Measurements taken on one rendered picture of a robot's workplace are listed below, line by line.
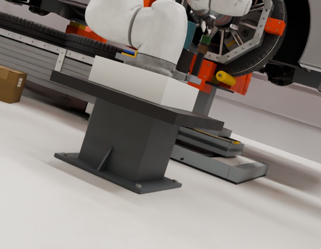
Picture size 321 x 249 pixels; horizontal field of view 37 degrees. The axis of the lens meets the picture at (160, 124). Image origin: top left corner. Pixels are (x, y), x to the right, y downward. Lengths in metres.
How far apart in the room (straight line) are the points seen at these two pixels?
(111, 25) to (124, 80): 0.24
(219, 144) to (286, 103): 4.15
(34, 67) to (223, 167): 1.46
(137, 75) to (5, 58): 1.87
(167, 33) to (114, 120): 0.36
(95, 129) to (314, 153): 5.20
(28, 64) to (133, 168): 1.76
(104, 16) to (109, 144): 0.47
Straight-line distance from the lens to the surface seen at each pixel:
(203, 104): 2.90
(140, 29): 1.77
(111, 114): 1.73
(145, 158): 1.69
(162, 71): 1.71
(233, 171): 2.48
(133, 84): 1.67
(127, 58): 2.49
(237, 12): 2.11
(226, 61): 2.74
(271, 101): 6.86
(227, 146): 2.72
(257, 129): 6.87
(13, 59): 3.39
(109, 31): 1.83
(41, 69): 3.23
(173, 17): 1.76
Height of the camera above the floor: 0.37
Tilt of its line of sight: 5 degrees down
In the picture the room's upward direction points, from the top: 18 degrees clockwise
